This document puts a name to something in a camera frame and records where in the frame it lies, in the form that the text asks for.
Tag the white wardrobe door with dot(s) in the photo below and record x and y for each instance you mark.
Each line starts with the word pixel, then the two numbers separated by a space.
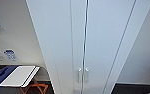
pixel 57 33
pixel 104 33

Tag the orange folding stand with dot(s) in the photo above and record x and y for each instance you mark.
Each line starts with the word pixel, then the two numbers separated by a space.
pixel 34 87

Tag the white flat board dark edge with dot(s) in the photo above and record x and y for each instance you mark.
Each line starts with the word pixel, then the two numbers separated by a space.
pixel 19 76

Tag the white wardrobe carcass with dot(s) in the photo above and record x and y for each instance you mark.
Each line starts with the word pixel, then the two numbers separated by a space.
pixel 137 20

